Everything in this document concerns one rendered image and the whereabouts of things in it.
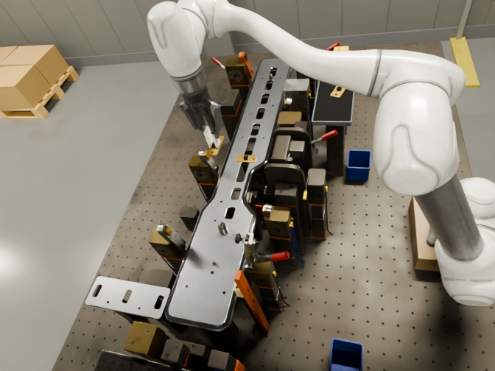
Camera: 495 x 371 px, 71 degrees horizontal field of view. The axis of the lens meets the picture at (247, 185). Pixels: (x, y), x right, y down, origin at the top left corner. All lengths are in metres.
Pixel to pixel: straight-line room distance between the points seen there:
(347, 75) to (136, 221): 1.30
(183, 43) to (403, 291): 1.12
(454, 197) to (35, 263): 2.77
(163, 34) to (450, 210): 0.76
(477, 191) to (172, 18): 0.99
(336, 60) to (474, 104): 2.49
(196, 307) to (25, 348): 1.78
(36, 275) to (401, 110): 2.71
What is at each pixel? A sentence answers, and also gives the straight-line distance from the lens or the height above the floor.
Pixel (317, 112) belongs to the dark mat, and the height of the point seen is 1.16.
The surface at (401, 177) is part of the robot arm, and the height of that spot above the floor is 1.51.
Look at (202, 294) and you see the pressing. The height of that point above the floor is 1.00.
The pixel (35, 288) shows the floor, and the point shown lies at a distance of 2.95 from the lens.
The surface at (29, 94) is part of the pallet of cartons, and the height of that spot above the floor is 0.27.
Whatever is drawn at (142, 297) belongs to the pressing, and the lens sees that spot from 1.25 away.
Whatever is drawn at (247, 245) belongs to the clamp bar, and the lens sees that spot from 0.96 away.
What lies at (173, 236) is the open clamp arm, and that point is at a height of 1.05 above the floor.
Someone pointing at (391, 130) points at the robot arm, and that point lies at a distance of 0.69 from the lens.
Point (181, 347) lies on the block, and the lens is 1.05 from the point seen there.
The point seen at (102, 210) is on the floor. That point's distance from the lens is 3.00.
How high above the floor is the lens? 2.04
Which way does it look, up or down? 51 degrees down
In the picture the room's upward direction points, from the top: 18 degrees counter-clockwise
